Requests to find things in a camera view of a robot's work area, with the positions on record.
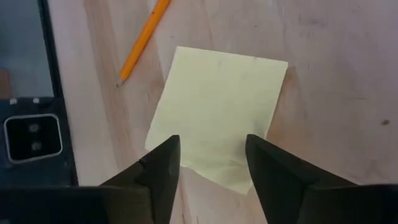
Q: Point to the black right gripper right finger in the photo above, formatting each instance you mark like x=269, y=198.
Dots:
x=270, y=168

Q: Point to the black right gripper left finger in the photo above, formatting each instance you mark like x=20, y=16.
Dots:
x=161, y=168

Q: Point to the yellow sticky note pad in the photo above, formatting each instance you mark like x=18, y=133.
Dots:
x=217, y=109

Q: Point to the orange pencil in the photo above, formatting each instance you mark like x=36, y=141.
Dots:
x=143, y=40

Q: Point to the black camera with silver rim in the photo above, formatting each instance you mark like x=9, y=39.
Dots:
x=32, y=140

